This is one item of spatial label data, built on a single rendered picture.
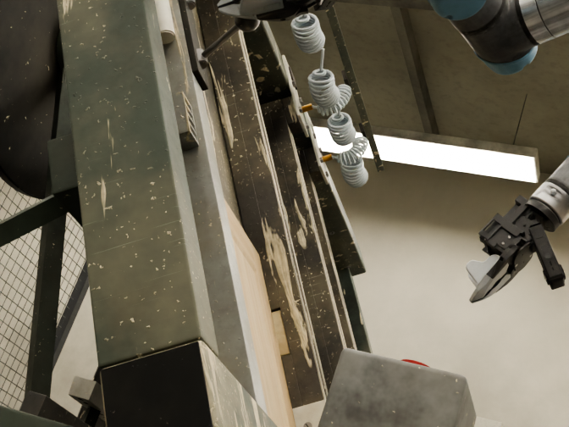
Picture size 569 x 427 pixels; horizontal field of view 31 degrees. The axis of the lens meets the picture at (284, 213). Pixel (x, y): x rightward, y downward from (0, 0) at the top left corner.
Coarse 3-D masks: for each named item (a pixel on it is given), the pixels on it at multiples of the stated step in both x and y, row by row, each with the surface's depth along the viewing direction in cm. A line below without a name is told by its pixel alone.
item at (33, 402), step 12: (36, 396) 112; (0, 408) 100; (12, 408) 100; (24, 408) 112; (36, 408) 111; (48, 408) 113; (60, 408) 115; (0, 420) 100; (12, 420) 99; (24, 420) 99; (36, 420) 99; (48, 420) 98; (60, 420) 116; (72, 420) 118
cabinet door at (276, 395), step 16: (240, 240) 158; (240, 256) 155; (256, 256) 168; (240, 272) 151; (256, 272) 163; (256, 288) 160; (256, 304) 155; (256, 320) 151; (272, 320) 164; (256, 336) 147; (272, 336) 159; (256, 352) 143; (272, 352) 156; (272, 368) 152; (272, 384) 148; (272, 400) 144; (288, 400) 156; (272, 416) 141; (288, 416) 152
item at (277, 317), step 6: (276, 312) 166; (276, 318) 166; (276, 324) 165; (282, 324) 165; (276, 330) 165; (282, 330) 164; (282, 336) 164; (282, 342) 163; (282, 348) 163; (288, 348) 163; (282, 354) 162; (288, 354) 162
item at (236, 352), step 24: (168, 0) 154; (168, 48) 150; (168, 72) 148; (192, 96) 145; (192, 168) 139; (216, 168) 142; (192, 192) 137; (216, 192) 136; (216, 216) 134; (216, 240) 132; (216, 264) 131; (216, 288) 129; (240, 288) 133; (216, 312) 128; (240, 312) 128; (216, 336) 126; (240, 336) 125; (240, 360) 124; (240, 384) 122; (264, 408) 124
